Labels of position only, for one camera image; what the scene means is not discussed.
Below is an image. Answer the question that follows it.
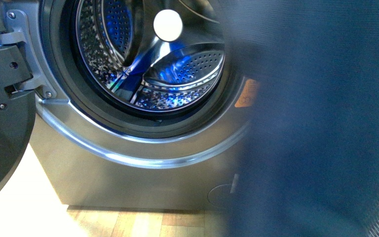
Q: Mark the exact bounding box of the dark navy garment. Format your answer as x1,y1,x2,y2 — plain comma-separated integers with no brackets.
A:
211,0,379,237

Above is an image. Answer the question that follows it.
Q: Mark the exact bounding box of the orange warning sticker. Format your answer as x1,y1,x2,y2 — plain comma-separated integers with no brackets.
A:
234,79,260,108

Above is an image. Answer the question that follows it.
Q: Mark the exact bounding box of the grey front-load washing machine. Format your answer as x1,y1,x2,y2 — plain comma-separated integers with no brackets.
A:
0,0,250,210

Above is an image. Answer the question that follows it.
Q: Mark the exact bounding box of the white tag on filter cover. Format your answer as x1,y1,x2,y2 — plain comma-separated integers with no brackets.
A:
230,173,239,194

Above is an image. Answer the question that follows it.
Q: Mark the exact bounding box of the grey washing machine door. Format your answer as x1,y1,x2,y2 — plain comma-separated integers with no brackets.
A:
0,0,37,212

